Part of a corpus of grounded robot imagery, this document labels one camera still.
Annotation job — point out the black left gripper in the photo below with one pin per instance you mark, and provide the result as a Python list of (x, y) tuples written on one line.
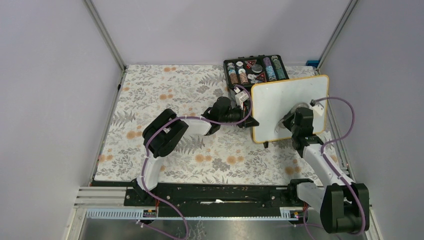
[(250, 122)]

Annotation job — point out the yellow framed whiteboard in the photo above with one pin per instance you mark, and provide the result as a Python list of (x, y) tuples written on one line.
[(271, 101)]

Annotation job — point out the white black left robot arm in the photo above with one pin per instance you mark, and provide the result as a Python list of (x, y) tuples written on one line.
[(164, 133)]

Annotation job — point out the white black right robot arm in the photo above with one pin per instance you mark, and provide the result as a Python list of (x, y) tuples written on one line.
[(342, 204)]

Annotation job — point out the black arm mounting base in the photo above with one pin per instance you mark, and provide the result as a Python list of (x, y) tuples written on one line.
[(216, 200)]

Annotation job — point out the black poker chip case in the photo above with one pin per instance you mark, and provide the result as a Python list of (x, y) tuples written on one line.
[(237, 71)]

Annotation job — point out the grey round dealer button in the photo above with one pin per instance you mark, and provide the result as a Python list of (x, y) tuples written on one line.
[(257, 68)]

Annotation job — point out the floral patterned table mat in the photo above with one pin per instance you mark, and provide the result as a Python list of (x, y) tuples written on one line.
[(228, 156)]

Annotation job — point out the blue clamp block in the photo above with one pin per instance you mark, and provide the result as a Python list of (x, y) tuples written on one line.
[(313, 63)]

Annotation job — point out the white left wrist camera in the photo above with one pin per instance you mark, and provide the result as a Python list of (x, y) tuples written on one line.
[(240, 97)]

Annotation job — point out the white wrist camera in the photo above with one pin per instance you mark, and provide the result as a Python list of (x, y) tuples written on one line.
[(317, 108), (240, 97)]

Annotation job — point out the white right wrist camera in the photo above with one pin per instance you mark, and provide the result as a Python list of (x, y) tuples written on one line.
[(317, 108)]

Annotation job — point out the right aluminium frame post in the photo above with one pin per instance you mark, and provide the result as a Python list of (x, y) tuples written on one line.
[(336, 33)]

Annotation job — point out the aluminium frame post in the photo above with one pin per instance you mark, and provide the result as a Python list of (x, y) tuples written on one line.
[(336, 33), (100, 25)]

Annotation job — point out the left aluminium frame post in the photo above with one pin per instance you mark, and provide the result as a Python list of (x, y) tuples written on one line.
[(100, 25)]

